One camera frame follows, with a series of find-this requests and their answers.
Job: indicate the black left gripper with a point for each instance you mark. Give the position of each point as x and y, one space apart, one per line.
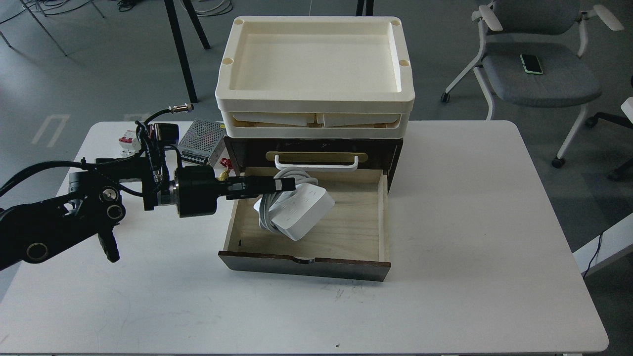
198 189

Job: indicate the white power strip with cable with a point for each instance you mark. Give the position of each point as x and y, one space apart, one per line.
294 213

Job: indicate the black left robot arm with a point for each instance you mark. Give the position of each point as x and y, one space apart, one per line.
38 231

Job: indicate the metal mesh power supply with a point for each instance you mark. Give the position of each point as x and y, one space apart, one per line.
203 143

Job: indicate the cream plastic tray lower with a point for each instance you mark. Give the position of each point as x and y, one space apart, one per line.
259 125

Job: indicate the cream plastic tray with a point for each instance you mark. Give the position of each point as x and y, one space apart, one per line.
318 64
259 125

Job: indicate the open wooden drawer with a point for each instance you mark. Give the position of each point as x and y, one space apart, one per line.
337 229

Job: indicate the white red circuit breaker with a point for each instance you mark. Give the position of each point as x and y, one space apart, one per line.
130 144

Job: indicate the cream plastic tray top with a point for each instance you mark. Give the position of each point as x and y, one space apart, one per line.
318 64

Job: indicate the green smartphone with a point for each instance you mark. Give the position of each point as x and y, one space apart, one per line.
531 64

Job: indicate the grey office chair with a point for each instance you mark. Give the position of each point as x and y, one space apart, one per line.
546 75

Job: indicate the brass valve red handle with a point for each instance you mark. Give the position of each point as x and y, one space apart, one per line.
228 167

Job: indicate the white cabinet handle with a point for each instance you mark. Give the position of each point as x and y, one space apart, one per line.
318 167

